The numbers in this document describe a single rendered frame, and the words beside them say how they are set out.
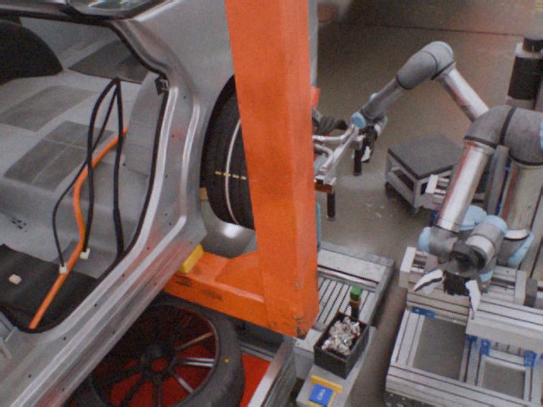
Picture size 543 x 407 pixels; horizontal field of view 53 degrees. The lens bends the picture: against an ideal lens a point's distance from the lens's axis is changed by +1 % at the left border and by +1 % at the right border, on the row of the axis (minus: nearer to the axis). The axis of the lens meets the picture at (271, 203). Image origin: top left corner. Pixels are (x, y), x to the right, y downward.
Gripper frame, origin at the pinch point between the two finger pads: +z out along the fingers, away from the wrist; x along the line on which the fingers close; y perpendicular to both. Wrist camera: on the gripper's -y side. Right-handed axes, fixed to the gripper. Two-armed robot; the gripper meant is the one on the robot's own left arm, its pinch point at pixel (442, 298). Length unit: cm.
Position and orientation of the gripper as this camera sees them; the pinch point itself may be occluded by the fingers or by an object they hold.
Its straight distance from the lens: 140.6
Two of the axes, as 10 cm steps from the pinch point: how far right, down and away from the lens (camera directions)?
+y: 1.9, 8.1, 5.5
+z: -6.0, 5.4, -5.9
